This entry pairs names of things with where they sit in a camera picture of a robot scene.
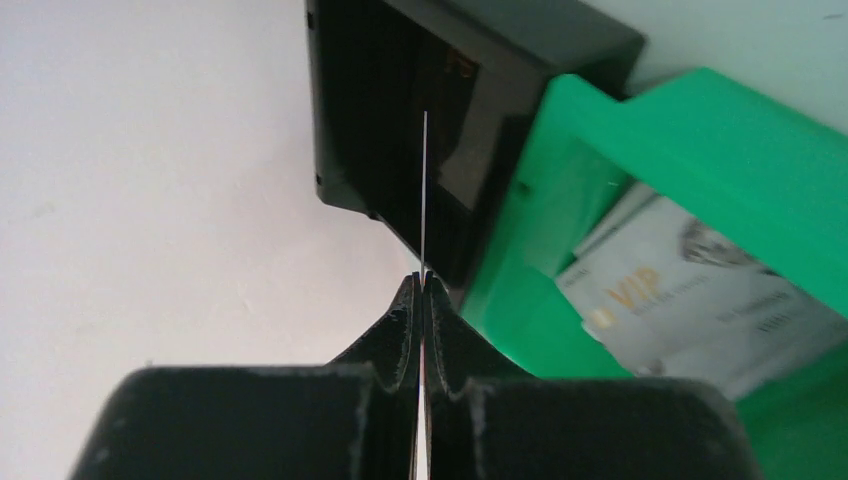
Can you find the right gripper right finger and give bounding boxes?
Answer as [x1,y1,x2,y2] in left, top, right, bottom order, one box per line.
[423,274,762,479]

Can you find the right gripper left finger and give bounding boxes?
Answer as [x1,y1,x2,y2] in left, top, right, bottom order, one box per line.
[71,274,421,479]

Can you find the dark grey credit card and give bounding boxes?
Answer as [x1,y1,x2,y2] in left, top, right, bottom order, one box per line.
[419,110,429,284]

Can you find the cards in green bin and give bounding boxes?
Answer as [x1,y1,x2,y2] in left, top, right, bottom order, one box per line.
[557,183,847,399]

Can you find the black plastic bin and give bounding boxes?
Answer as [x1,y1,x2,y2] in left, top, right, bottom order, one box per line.
[305,0,647,289]

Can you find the green plastic bin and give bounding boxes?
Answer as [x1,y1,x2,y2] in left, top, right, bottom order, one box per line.
[462,69,847,479]

